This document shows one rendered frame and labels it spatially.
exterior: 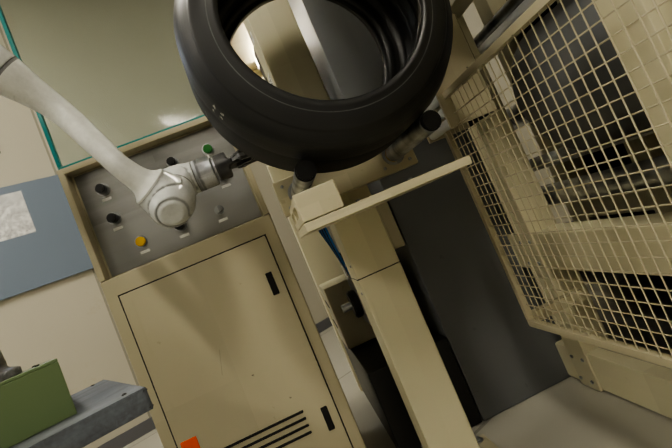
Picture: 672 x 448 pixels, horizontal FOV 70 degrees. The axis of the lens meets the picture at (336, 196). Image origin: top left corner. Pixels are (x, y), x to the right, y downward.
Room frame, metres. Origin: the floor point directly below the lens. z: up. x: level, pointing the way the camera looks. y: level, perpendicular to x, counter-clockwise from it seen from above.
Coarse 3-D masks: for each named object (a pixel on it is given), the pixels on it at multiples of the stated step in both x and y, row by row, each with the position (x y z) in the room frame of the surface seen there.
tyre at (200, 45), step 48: (192, 0) 0.86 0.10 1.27; (240, 0) 1.16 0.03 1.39; (336, 0) 1.22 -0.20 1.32; (384, 0) 1.20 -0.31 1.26; (432, 0) 0.95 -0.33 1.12; (192, 48) 0.87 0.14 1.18; (384, 48) 1.22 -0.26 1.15; (432, 48) 0.94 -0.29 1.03; (240, 96) 0.86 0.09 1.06; (288, 96) 0.87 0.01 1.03; (384, 96) 0.91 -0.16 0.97; (432, 96) 0.97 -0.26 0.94; (240, 144) 1.02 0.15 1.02; (288, 144) 0.90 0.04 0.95; (336, 144) 0.91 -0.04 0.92; (384, 144) 1.00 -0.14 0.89
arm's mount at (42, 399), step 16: (32, 368) 0.86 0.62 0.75; (48, 368) 0.85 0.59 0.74; (0, 384) 0.81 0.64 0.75; (16, 384) 0.82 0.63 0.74; (32, 384) 0.83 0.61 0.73; (48, 384) 0.84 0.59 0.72; (64, 384) 0.86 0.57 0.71; (0, 400) 0.80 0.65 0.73; (16, 400) 0.81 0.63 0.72; (32, 400) 0.83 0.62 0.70; (48, 400) 0.84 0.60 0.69; (64, 400) 0.85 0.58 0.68; (0, 416) 0.80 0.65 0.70; (16, 416) 0.81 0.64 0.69; (32, 416) 0.82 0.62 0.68; (48, 416) 0.83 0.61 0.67; (64, 416) 0.85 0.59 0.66; (0, 432) 0.79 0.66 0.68; (16, 432) 0.81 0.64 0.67; (32, 432) 0.82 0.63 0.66
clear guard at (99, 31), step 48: (0, 0) 1.47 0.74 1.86; (48, 0) 1.49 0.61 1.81; (96, 0) 1.51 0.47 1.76; (144, 0) 1.53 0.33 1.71; (48, 48) 1.48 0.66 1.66; (96, 48) 1.50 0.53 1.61; (144, 48) 1.52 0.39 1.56; (96, 96) 1.49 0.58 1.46; (144, 96) 1.51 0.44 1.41; (192, 96) 1.53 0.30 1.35; (48, 144) 1.46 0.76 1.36
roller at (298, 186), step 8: (304, 160) 0.94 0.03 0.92; (296, 168) 0.93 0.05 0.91; (304, 168) 0.94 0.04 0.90; (312, 168) 0.94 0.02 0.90; (296, 176) 0.94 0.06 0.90; (304, 176) 0.94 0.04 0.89; (312, 176) 0.94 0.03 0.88; (296, 184) 1.02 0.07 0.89; (304, 184) 0.97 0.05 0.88; (296, 192) 1.13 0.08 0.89
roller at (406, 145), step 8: (424, 112) 0.98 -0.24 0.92; (432, 112) 0.98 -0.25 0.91; (416, 120) 1.01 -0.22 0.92; (424, 120) 0.98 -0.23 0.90; (432, 120) 0.98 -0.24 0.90; (440, 120) 0.98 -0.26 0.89; (408, 128) 1.08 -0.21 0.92; (416, 128) 1.01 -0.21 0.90; (424, 128) 0.98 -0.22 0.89; (432, 128) 0.98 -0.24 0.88; (400, 136) 1.15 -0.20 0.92; (408, 136) 1.08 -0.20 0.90; (416, 136) 1.04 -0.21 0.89; (424, 136) 1.03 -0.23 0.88; (392, 144) 1.23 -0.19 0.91; (400, 144) 1.16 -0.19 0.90; (408, 144) 1.12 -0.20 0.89; (416, 144) 1.11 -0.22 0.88; (392, 152) 1.24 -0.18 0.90; (400, 152) 1.20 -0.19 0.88; (392, 160) 1.30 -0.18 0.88
